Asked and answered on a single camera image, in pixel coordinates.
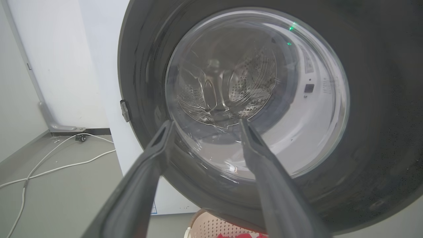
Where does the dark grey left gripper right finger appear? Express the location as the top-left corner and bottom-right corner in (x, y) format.
(239, 119), (332, 238)

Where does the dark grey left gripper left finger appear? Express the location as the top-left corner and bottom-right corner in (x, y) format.
(81, 120), (175, 238)

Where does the round dark washing machine door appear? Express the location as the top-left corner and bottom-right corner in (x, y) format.
(118, 0), (423, 236)

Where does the white washing machine body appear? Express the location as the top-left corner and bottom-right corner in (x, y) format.
(79, 0), (200, 215)

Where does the red cloth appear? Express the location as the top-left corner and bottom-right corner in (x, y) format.
(216, 232), (269, 238)

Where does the pink perforated laundry basket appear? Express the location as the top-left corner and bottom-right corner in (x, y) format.
(184, 209), (269, 238)

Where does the grey metal panel foot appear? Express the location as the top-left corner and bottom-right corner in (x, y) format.
(39, 101), (86, 133)

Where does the white floor cable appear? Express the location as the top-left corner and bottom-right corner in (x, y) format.
(7, 133), (114, 238)
(0, 149), (116, 189)

